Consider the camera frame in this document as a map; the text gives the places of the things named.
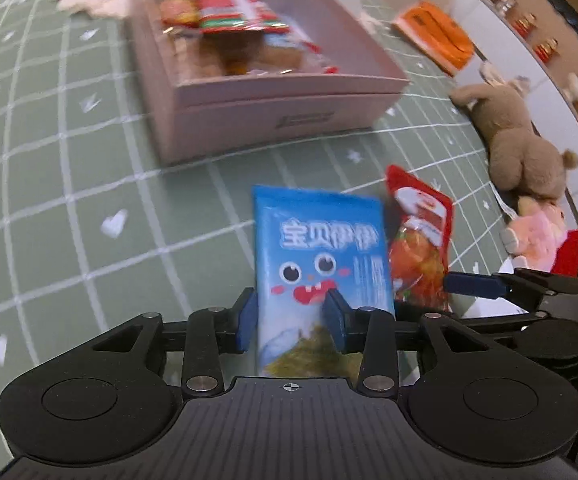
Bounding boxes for pink plush toy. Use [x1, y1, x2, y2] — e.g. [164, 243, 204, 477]
[501, 196, 567, 272]

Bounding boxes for red orange snack pouch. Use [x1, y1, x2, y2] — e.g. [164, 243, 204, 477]
[385, 165, 453, 312]

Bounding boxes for brown plush bunny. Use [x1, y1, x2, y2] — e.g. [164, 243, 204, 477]
[449, 61, 578, 203]

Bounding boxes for white toy figure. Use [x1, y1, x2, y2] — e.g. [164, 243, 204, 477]
[562, 73, 578, 105]

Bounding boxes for red biscuit snack packet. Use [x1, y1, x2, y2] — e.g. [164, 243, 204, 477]
[196, 0, 290, 34]

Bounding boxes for orange tissue pack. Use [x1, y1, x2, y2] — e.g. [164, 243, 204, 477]
[391, 0, 475, 76]

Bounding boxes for pink cardboard box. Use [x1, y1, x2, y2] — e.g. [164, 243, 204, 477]
[129, 0, 408, 165]

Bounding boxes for yellow bread snack packet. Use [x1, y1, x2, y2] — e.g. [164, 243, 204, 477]
[159, 0, 200, 28]

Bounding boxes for brown biscuit snack packet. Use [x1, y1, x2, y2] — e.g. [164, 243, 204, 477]
[171, 30, 339, 82]

